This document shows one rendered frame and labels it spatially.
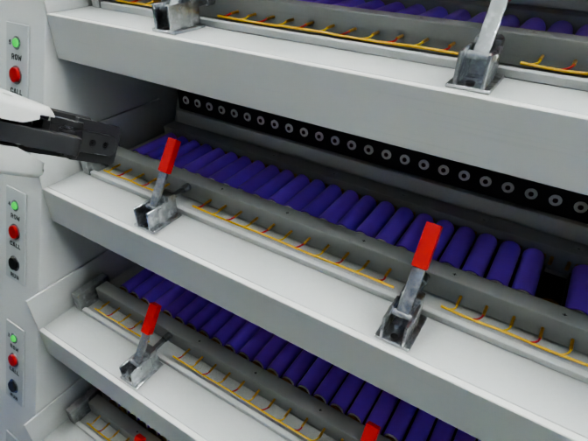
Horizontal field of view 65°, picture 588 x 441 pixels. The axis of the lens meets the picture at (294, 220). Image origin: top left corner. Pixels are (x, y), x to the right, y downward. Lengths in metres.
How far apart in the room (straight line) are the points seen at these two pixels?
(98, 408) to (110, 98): 0.44
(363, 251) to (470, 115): 0.16
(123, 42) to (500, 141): 0.34
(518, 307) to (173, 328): 0.38
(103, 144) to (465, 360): 0.32
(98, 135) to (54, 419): 0.50
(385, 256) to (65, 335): 0.42
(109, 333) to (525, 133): 0.52
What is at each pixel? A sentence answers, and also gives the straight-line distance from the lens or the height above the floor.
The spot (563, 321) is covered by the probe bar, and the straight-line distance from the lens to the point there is 0.40.
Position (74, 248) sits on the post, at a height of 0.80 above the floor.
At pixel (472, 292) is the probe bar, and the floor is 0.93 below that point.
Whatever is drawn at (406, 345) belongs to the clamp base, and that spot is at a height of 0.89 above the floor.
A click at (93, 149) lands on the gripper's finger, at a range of 0.39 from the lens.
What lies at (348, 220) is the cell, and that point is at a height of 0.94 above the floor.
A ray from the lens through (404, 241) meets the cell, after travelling 0.43.
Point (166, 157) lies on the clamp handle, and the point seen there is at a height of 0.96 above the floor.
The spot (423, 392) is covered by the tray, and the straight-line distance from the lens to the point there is 0.38.
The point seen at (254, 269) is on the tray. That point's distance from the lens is 0.42.
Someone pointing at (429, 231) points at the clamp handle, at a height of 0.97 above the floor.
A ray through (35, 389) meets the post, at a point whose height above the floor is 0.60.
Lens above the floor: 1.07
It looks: 18 degrees down
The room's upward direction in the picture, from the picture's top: 12 degrees clockwise
